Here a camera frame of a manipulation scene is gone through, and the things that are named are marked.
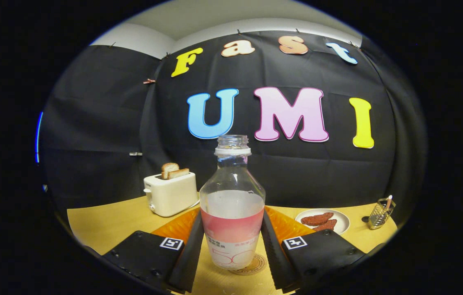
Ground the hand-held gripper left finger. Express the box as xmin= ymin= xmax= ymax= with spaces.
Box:
xmin=102 ymin=207 xmax=205 ymax=294

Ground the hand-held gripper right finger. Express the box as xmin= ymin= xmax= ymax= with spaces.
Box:
xmin=260 ymin=205 xmax=366 ymax=294

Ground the round wooden coaster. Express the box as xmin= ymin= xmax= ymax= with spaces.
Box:
xmin=228 ymin=253 xmax=266 ymax=276

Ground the clear juice bottle pink label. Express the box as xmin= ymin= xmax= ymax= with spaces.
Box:
xmin=199 ymin=135 xmax=266 ymax=270

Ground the brown sausage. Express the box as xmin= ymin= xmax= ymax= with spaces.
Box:
xmin=312 ymin=219 xmax=338 ymax=232
xmin=300 ymin=212 xmax=334 ymax=226

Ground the cream toaster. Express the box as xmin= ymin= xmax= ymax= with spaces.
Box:
xmin=143 ymin=171 xmax=199 ymax=218

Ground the round white plate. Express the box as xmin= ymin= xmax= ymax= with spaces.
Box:
xmin=295 ymin=209 xmax=351 ymax=235

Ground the toast slice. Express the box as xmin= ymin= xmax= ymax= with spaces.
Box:
xmin=167 ymin=168 xmax=190 ymax=180
xmin=161 ymin=163 xmax=180 ymax=180

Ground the black backdrop cloth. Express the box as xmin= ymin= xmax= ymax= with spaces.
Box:
xmin=39 ymin=29 xmax=427 ymax=230

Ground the wooden table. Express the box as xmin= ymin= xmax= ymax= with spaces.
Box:
xmin=66 ymin=195 xmax=398 ymax=295

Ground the metal wire utensil holder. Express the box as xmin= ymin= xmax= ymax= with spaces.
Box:
xmin=367 ymin=199 xmax=397 ymax=230

